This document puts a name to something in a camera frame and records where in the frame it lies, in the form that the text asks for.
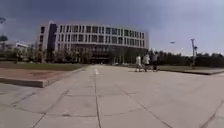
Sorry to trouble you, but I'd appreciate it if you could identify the green grass lawn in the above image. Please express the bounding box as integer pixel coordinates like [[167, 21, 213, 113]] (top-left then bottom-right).
[[0, 61, 88, 72]]

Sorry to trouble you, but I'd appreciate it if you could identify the street lamp pole with signs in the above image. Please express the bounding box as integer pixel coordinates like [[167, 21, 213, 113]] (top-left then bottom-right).
[[190, 38, 198, 68]]

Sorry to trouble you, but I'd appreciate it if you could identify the grass strip with kerb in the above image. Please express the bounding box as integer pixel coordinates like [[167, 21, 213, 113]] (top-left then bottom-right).
[[156, 65, 224, 76]]

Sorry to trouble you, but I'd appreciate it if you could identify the grey concrete kerb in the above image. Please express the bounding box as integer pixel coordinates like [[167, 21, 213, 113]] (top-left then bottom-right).
[[0, 66, 88, 89]]

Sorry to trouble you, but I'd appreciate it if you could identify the row of dark trees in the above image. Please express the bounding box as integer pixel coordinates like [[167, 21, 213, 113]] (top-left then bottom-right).
[[147, 49, 224, 68]]

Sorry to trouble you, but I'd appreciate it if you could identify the red brick paving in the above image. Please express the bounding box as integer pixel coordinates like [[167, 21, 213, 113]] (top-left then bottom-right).
[[0, 68, 75, 82]]

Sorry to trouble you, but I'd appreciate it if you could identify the person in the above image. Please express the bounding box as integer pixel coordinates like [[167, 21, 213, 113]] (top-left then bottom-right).
[[142, 53, 151, 73], [151, 51, 160, 73], [134, 54, 143, 73]]

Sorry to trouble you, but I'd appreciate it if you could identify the pale concrete slab pavement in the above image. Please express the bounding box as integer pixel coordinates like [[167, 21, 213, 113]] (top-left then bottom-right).
[[0, 64, 224, 128]]

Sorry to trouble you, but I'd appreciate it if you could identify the large white office building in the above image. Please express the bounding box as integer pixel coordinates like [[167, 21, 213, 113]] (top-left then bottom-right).
[[36, 21, 150, 65]]

